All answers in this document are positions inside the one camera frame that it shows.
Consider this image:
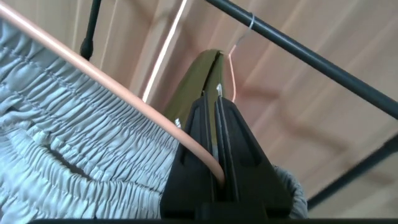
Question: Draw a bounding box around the pale grey garment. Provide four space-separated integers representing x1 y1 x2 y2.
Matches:
0 18 309 220

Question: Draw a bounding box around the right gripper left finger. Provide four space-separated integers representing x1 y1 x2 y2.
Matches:
160 91 225 218

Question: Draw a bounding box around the pink clothes hanger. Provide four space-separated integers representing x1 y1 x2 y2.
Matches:
0 1 226 187
228 12 256 104

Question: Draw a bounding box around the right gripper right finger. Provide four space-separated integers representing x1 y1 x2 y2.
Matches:
214 96 293 218

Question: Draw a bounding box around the green short-sleeved shirt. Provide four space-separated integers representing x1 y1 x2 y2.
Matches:
163 49 225 153

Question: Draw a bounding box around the black clothes rack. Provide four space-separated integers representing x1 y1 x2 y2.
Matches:
79 0 398 211

